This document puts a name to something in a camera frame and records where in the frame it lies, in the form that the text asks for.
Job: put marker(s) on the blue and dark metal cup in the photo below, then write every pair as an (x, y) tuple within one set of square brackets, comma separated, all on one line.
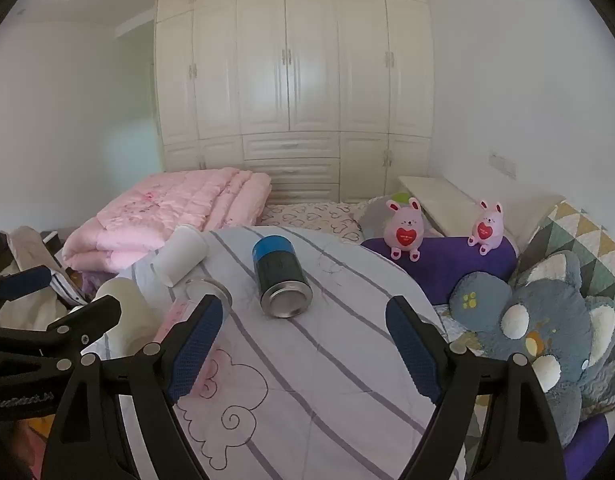
[(278, 272)]

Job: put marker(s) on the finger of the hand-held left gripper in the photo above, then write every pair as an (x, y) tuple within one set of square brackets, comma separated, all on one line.
[(90, 317), (22, 282)]

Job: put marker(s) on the pink transparent cup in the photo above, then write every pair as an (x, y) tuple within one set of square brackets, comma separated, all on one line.
[(180, 316)]

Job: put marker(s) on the grey plush animal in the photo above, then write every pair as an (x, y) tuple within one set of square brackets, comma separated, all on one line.
[(555, 332)]

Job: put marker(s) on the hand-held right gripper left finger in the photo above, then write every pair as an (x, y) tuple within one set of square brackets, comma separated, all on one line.
[(195, 350)]

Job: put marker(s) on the pile of beige clothes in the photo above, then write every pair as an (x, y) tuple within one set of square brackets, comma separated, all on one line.
[(22, 255)]

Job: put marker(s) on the large pink bunny toy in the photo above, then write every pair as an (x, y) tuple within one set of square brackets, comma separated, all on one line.
[(406, 222)]

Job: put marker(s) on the triangle pattern quilted pillow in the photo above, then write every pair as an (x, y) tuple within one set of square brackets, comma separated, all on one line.
[(582, 230)]

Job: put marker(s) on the cream cup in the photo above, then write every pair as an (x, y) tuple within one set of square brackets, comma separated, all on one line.
[(131, 321)]

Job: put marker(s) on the purple cushion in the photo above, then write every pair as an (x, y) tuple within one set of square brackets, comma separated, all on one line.
[(587, 447)]

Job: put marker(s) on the cream pillow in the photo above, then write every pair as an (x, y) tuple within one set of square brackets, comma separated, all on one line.
[(452, 205)]

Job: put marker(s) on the heart print bed sheet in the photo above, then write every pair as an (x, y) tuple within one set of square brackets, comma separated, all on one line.
[(312, 217)]

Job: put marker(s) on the grey pillow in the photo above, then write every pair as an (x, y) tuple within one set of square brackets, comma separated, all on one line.
[(372, 216)]

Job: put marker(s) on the small pink bunny toy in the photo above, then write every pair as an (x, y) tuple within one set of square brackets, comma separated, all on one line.
[(487, 227)]

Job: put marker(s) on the white wardrobe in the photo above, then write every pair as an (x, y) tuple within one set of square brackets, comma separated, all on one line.
[(287, 85)]

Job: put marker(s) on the striped grey and pink blanket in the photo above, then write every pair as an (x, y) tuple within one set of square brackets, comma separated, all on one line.
[(312, 390)]

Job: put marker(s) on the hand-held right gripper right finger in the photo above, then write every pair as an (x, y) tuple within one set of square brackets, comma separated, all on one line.
[(412, 355)]

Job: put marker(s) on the white cup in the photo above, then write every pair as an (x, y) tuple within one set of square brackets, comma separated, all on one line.
[(180, 255)]

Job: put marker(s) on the pink folded quilt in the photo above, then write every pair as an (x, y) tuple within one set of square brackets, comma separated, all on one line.
[(162, 210)]

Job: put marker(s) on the purple pillow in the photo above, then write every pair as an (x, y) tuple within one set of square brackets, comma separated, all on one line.
[(440, 266)]

